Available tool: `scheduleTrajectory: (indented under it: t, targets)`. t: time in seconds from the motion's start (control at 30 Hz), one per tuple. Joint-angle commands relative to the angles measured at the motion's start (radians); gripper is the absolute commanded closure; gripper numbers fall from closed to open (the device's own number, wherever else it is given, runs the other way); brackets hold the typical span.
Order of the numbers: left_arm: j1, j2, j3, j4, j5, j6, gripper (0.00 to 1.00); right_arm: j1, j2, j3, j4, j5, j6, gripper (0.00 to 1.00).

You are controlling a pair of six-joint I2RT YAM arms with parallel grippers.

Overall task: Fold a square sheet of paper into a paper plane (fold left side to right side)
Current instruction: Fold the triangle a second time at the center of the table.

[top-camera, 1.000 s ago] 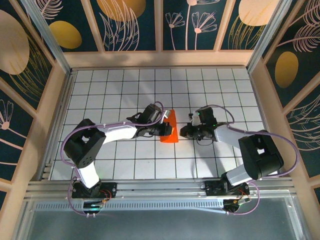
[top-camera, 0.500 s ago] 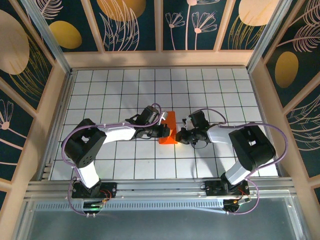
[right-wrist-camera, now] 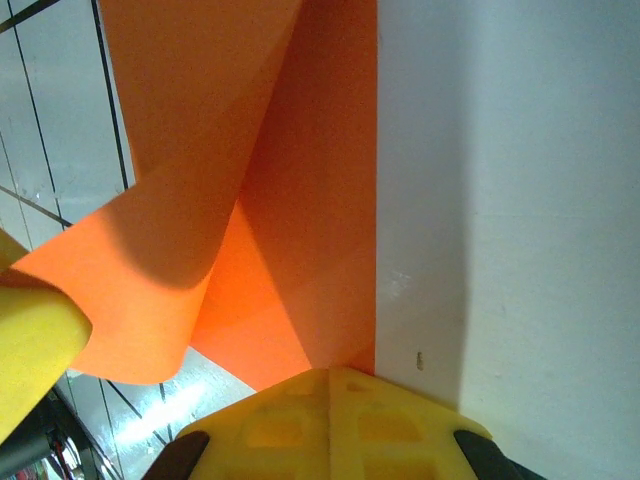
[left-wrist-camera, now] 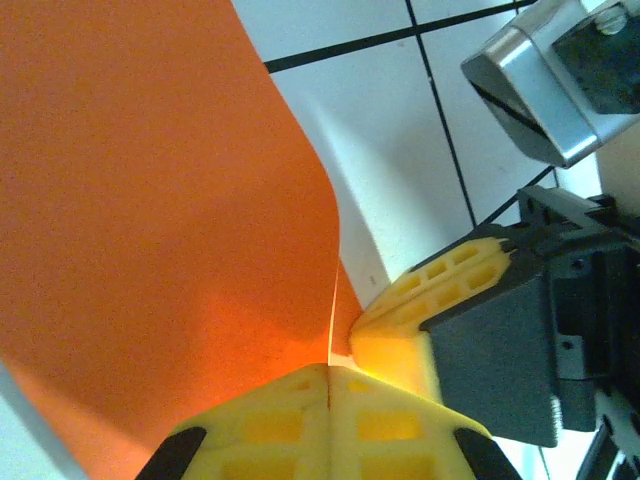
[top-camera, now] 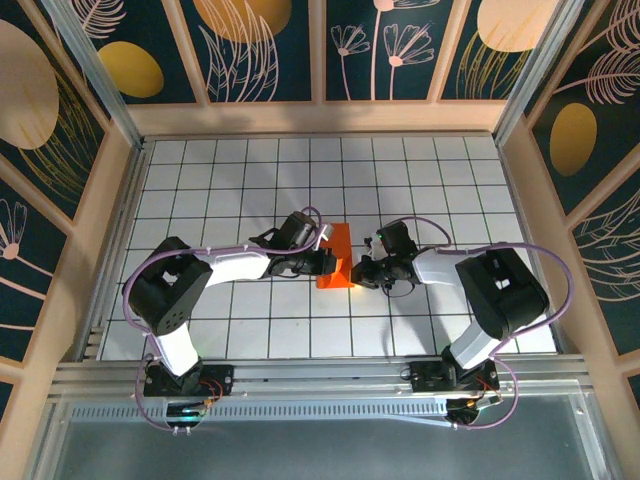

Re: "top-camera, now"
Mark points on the orange cloth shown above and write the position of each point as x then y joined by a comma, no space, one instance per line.
345,240

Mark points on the black controller board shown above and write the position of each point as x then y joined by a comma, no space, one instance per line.
187,411
472,407

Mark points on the aluminium table edge rail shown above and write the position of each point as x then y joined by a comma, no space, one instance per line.
537,240
117,240

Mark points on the aluminium corner post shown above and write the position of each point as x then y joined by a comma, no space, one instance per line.
100,75
540,75

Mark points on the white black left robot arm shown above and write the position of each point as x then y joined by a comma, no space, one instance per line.
167,295

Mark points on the white grid mat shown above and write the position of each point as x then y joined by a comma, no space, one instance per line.
350,165

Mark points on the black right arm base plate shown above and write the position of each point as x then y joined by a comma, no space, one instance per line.
425,375

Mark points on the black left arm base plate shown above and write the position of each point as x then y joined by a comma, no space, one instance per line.
220,380

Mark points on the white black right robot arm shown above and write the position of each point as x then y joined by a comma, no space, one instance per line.
500,290

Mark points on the grey frosted panel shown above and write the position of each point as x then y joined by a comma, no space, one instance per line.
320,450

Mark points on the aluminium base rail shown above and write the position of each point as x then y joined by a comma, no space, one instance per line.
320,375

